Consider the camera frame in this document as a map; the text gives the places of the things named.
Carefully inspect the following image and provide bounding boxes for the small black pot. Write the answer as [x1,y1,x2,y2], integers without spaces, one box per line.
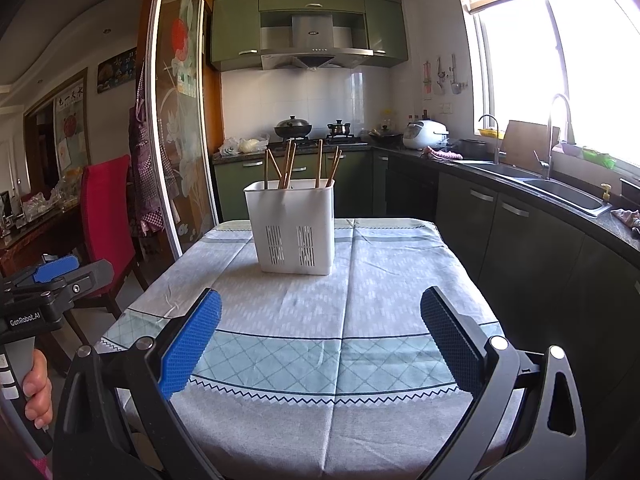
[326,119,352,138]

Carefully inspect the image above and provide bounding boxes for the red upholstered chair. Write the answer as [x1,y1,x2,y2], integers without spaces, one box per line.
[77,155,149,320]

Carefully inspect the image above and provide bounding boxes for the green lower cabinets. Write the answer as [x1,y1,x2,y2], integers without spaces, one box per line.
[210,146,388,221]

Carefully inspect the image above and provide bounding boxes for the small chrome faucet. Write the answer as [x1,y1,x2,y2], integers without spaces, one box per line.
[478,114,502,165]

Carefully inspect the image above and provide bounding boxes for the black wok with lid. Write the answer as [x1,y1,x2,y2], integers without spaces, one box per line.
[274,115,312,140]

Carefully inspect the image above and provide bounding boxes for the hanging checkered apron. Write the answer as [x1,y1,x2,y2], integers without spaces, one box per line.
[128,75,165,236]

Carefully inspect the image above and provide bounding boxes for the chrome kitchen faucet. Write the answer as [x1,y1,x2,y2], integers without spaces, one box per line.
[533,93,575,180]

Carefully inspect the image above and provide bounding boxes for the white plastic utensil holder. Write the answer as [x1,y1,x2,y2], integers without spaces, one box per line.
[244,179,335,275]

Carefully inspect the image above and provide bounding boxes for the floral glass sliding door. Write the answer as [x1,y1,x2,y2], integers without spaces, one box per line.
[143,0,217,259]

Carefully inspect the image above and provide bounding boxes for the green upper cabinets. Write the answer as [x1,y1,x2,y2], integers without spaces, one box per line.
[209,0,408,72]

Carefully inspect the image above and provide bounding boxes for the wooden cutting board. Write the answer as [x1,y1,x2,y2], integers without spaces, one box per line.
[501,120,548,174]

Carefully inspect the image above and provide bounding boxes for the stainless steel sink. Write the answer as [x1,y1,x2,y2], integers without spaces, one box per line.
[456,160,611,217]

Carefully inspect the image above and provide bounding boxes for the person's left hand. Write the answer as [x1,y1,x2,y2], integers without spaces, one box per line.
[23,349,53,429]

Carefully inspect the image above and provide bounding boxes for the steel range hood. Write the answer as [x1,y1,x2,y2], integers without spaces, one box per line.
[259,12,374,70]

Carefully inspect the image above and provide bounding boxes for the dark pan with lid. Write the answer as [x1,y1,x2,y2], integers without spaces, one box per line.
[369,125,404,146]

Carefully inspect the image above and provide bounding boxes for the white plastic bags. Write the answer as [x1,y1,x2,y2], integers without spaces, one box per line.
[219,136,269,157]

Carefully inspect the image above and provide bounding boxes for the green cabinets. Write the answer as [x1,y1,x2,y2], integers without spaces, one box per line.
[210,146,388,221]
[209,0,408,72]

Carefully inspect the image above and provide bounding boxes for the patterned grey tablecloth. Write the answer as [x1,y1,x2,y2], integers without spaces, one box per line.
[96,219,501,479]

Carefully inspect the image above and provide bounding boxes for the red checkered kitchen cloth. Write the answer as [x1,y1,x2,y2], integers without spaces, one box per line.
[423,146,463,162]

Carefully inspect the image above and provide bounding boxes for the white rice cooker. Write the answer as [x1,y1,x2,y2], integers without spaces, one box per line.
[402,119,449,151]

